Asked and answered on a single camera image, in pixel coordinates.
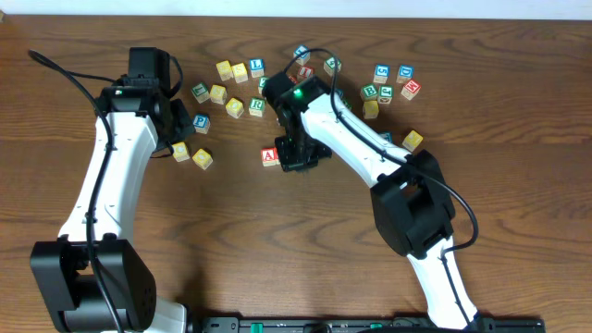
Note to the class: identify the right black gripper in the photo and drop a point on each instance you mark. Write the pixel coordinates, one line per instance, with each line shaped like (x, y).
(289, 160)

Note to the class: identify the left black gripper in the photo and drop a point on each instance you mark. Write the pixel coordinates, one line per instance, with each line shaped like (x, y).
(186, 124)

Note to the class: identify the red A block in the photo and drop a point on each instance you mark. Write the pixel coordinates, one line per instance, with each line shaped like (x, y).
(269, 157)

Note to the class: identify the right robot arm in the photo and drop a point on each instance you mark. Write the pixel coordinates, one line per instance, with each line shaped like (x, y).
(413, 206)

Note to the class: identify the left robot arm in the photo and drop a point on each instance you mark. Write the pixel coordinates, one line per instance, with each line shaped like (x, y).
(90, 276)

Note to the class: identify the blue P block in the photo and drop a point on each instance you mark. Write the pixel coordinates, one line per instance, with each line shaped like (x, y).
(201, 123)

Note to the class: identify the yellow block lower middle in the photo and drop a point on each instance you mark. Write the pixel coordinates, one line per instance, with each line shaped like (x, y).
(180, 151)

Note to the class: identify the green L block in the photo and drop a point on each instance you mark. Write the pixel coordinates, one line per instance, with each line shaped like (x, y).
(200, 92)

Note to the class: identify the yellow block lower right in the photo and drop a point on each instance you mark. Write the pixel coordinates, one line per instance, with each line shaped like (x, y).
(202, 159)

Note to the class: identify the yellow block beside L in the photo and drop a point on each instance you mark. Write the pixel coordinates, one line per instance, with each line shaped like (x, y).
(218, 94)

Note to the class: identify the green R block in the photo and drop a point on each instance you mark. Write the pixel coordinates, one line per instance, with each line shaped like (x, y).
(257, 107)

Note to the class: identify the yellow block centre left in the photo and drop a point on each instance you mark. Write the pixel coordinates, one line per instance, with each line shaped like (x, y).
(234, 107)

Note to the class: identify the green N block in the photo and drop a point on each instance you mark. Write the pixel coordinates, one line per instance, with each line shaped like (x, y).
(347, 104)

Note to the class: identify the yellow block top left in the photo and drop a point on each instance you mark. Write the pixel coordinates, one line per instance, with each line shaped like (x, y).
(224, 70)

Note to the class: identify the green Z block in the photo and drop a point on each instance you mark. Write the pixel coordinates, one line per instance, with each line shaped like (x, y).
(262, 83)

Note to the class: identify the red I block upper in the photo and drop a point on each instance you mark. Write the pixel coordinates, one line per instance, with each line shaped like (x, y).
(305, 72)

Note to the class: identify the yellow block top right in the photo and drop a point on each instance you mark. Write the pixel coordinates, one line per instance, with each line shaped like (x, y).
(240, 72)

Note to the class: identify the yellow G block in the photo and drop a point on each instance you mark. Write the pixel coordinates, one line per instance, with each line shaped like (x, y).
(370, 109)

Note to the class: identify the green 4 block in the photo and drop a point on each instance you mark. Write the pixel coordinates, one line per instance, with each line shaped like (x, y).
(332, 66)

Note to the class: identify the blue L block top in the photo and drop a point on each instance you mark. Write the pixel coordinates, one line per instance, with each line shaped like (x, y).
(301, 55)

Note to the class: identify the blue l block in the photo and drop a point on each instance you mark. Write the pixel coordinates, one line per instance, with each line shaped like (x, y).
(257, 67)
(301, 55)

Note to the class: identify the green B block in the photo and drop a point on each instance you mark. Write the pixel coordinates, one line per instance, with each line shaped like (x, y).
(369, 92)

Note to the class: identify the blue T block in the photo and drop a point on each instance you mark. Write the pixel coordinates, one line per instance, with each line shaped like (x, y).
(387, 136)

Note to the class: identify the blue L block left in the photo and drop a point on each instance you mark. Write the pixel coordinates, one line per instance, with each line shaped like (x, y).
(257, 67)

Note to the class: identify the green J block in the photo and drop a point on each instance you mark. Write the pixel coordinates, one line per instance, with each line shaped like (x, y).
(385, 94)

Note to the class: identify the yellow block far right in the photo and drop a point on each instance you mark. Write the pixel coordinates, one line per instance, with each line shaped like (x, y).
(412, 140)

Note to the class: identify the red M block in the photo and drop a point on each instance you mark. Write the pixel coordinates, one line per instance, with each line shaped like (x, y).
(410, 89)

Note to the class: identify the blue D block right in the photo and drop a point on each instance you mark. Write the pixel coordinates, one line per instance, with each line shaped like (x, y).
(405, 73)

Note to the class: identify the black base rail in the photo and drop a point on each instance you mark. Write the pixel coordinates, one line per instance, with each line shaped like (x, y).
(413, 324)

